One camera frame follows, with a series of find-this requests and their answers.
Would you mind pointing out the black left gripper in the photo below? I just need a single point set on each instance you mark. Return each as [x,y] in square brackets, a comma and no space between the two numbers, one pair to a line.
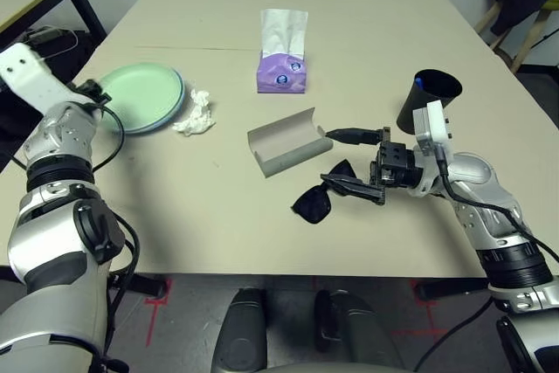
[94,92]

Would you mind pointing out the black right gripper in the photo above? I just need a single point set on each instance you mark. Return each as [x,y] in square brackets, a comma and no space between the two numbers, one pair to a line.
[395,163]

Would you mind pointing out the green plastic plate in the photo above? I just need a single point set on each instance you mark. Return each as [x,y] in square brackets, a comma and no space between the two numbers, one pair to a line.
[140,93]

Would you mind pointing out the black sunglasses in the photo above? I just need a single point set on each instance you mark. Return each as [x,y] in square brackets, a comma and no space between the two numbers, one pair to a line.
[312,207]

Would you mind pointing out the grey glasses case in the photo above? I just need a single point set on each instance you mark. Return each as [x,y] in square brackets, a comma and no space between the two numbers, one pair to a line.
[284,146]

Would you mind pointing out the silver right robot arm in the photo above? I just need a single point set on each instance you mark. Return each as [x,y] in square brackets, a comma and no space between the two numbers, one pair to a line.
[480,172]

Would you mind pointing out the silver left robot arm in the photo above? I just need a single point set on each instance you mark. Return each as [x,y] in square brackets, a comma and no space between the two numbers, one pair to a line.
[52,268]

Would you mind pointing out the black pen cup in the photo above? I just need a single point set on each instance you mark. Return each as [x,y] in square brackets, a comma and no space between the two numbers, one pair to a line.
[425,102]

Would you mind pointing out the purple tissue pack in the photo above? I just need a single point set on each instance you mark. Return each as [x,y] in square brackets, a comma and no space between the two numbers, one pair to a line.
[279,76]

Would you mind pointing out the grey right robot leg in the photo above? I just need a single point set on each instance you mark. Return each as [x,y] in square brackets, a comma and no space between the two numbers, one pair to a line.
[354,329]

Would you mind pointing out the grey robot leg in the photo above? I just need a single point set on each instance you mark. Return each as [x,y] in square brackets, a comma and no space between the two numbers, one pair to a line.
[240,329]
[354,329]

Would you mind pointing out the red floor tape cross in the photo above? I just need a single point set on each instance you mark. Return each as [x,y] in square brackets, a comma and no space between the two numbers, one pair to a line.
[430,318]
[153,303]

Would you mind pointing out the grey left robot leg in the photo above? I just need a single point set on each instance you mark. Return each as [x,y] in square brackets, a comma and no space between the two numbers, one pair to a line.
[240,329]

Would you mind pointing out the wooden stool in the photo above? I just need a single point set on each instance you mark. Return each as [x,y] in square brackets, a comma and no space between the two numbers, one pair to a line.
[530,36]

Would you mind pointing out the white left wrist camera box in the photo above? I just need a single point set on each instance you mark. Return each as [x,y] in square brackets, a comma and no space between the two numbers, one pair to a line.
[30,78]

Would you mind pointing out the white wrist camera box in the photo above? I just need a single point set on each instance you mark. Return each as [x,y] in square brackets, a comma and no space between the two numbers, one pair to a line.
[30,78]
[432,126]

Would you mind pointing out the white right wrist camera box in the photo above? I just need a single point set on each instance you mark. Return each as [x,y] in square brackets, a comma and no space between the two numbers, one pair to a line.
[432,126]

